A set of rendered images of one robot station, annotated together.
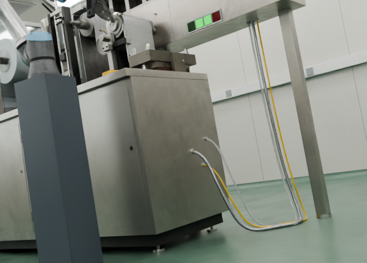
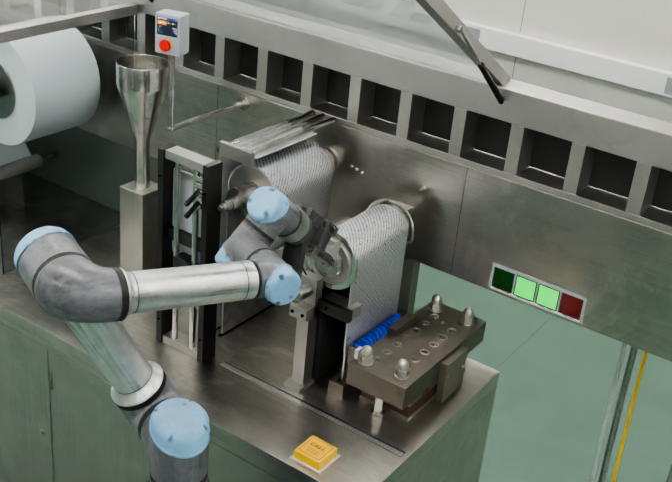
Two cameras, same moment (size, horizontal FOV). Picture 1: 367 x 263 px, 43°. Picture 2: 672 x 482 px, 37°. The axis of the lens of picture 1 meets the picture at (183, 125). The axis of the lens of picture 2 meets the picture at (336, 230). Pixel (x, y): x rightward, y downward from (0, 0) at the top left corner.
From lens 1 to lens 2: 2.08 m
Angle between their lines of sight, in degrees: 31
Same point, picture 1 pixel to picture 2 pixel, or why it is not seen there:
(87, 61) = not seen: hidden behind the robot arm
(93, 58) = not seen: hidden behind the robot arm
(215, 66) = not seen: outside the picture
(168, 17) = (452, 218)
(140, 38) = (379, 281)
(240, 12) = (630, 340)
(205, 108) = (474, 448)
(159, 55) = (420, 385)
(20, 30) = (132, 378)
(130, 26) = (366, 268)
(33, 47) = (169, 468)
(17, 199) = (23, 464)
